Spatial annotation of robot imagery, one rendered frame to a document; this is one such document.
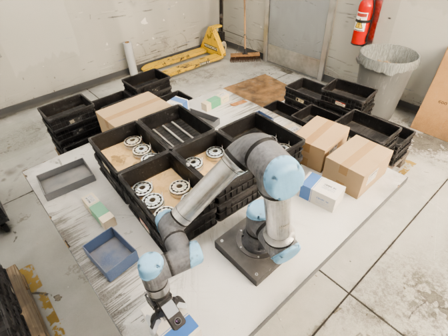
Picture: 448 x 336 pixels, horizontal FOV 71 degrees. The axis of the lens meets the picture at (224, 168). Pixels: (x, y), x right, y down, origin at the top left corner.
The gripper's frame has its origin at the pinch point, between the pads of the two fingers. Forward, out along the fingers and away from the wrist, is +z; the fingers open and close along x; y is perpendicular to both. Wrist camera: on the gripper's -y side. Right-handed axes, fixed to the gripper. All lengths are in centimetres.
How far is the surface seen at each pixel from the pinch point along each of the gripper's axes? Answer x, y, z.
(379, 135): -204, 23, 29
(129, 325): 11.1, 13.3, 7.3
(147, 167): -33, 66, -13
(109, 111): -45, 132, -13
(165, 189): -34, 54, -6
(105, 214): -6, 66, 1
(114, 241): -3, 53, 7
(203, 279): -21.4, 9.2, 7.4
